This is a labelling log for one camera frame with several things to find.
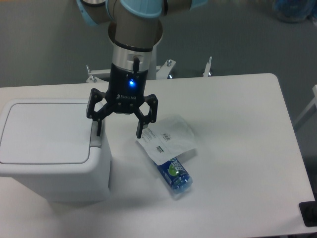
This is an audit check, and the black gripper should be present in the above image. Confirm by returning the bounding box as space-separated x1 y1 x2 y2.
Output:
86 64 158 139

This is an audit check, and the blue plastic bottle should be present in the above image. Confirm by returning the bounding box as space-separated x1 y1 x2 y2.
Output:
154 157 193 194

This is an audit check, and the white frame at right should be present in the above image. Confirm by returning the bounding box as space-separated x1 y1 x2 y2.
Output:
293 85 317 132

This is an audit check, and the black table corner clamp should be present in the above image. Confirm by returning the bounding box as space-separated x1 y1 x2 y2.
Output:
299 201 317 227

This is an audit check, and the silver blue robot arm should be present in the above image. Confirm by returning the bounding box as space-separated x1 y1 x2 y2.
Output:
77 0 207 138

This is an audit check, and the white plastic pouch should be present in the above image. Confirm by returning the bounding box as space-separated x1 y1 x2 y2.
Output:
137 115 197 165

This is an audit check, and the white plastic trash can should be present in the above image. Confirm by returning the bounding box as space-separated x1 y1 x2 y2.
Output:
0 98 111 202

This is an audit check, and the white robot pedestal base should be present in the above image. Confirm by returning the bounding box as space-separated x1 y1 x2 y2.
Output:
85 19 213 84

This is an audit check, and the blue plastic bag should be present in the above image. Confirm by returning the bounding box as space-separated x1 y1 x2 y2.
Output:
272 0 317 23

